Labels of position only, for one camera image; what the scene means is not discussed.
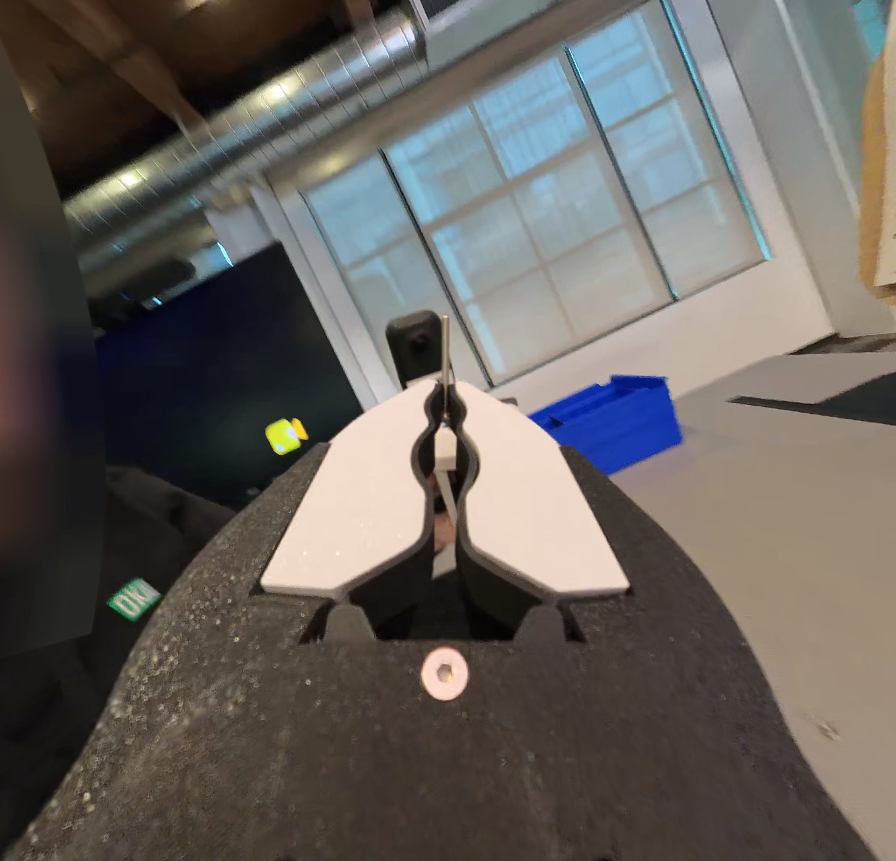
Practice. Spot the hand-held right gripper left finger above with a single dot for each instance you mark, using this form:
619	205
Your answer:
343	511

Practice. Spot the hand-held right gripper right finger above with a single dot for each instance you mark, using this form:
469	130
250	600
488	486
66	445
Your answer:
539	518

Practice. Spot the long metal screw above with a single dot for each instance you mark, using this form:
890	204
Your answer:
446	350

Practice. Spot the blue plastic bin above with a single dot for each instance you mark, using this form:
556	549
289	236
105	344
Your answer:
616	427

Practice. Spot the large paned window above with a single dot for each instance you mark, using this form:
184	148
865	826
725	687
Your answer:
560	209

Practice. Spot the large dark screen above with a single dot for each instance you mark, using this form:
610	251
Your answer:
210	357

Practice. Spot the wooden instruction board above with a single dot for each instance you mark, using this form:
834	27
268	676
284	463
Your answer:
875	174

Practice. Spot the silver ventilation duct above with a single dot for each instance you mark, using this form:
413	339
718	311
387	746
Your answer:
280	104

